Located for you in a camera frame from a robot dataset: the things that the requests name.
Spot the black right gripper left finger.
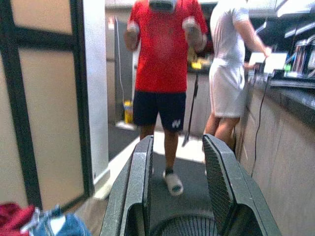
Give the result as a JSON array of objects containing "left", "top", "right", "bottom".
[{"left": 99, "top": 134, "right": 155, "bottom": 236}]

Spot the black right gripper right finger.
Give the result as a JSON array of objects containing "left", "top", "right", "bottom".
[{"left": 202, "top": 134, "right": 283, "bottom": 236}]

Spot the person in white clothes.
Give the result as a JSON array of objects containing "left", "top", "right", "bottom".
[{"left": 204, "top": 0, "right": 273, "bottom": 153}]

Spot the white slipper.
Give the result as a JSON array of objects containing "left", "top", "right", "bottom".
[{"left": 162, "top": 169, "right": 184, "bottom": 197}]

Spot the dark-topped wooden counter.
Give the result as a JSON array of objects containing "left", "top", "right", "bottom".
[{"left": 236, "top": 76, "right": 315, "bottom": 236}]

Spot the yellow bottle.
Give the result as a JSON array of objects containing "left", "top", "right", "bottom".
[{"left": 124, "top": 100, "right": 134, "bottom": 124}]

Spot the blue cloth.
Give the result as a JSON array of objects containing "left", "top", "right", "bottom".
[{"left": 31, "top": 212, "right": 92, "bottom": 236}]

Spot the yellow item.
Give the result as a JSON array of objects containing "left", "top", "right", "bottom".
[{"left": 191, "top": 58, "right": 212, "bottom": 71}]

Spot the black-framed frosted sliding door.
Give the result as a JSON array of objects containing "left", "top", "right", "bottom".
[{"left": 0, "top": 0, "right": 95, "bottom": 212}]

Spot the red cloth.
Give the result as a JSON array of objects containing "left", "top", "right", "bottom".
[{"left": 0, "top": 202, "right": 36, "bottom": 236}]

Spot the person in red shirt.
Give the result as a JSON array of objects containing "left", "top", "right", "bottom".
[{"left": 123, "top": 0, "right": 209, "bottom": 197}]

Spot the grey VR headset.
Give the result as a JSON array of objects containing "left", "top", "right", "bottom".
[{"left": 149, "top": 0, "right": 178, "bottom": 13}]

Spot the thin black cable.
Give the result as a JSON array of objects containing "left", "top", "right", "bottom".
[{"left": 250, "top": 78, "right": 270, "bottom": 177}]

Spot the black long-handled tool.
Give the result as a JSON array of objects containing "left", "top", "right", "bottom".
[{"left": 182, "top": 73, "right": 199, "bottom": 148}]

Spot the white door post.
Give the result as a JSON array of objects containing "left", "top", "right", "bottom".
[{"left": 82, "top": 0, "right": 110, "bottom": 200}]

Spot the thin white cable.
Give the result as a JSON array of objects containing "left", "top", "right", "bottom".
[{"left": 114, "top": 16, "right": 126, "bottom": 104}]

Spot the dark wall shelf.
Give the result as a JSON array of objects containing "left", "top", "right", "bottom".
[{"left": 253, "top": 0, "right": 315, "bottom": 79}]

